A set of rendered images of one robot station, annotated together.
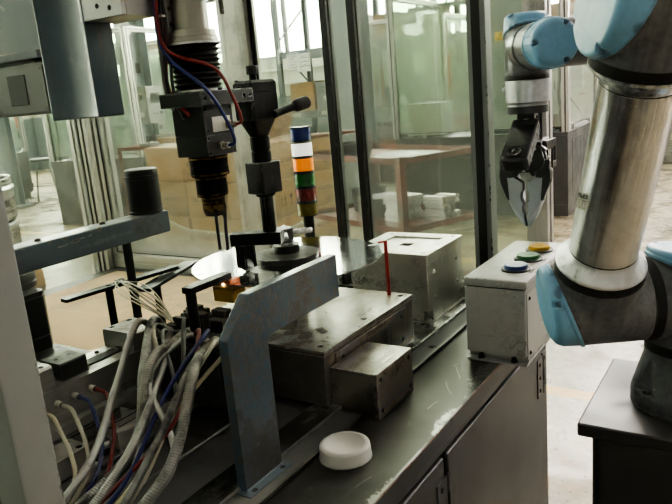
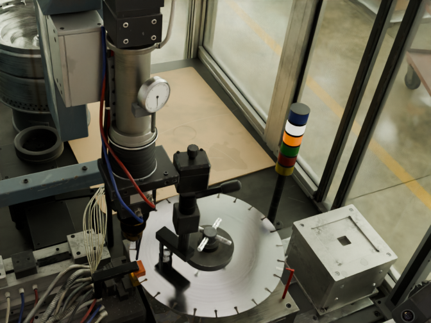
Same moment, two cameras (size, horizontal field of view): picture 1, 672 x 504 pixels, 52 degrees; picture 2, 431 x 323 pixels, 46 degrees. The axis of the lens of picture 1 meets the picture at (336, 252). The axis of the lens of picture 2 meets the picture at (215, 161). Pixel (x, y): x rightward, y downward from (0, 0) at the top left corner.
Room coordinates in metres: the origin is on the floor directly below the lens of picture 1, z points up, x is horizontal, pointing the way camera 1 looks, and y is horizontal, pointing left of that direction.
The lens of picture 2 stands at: (0.54, -0.21, 1.82)
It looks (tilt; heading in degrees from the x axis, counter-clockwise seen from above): 42 degrees down; 26
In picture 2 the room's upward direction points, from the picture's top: 8 degrees clockwise
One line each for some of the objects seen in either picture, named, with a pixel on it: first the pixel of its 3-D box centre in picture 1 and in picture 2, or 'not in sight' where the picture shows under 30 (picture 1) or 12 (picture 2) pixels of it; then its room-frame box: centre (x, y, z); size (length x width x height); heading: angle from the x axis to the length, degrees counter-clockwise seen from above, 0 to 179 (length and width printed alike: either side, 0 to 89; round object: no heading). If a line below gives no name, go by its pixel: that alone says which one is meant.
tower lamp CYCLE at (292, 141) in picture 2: (303, 164); (293, 135); (1.46, 0.05, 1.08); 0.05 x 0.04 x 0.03; 56
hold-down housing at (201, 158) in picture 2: (258, 132); (188, 190); (1.09, 0.10, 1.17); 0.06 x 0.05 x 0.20; 137
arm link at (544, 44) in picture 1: (555, 43); not in sight; (1.11, -0.37, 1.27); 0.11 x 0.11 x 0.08; 89
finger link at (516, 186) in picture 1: (521, 198); not in sight; (1.23, -0.34, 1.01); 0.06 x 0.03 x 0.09; 146
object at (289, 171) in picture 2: (307, 208); (285, 165); (1.46, 0.05, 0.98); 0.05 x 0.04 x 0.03; 56
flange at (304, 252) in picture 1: (286, 250); (208, 243); (1.16, 0.09, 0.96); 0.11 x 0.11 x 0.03
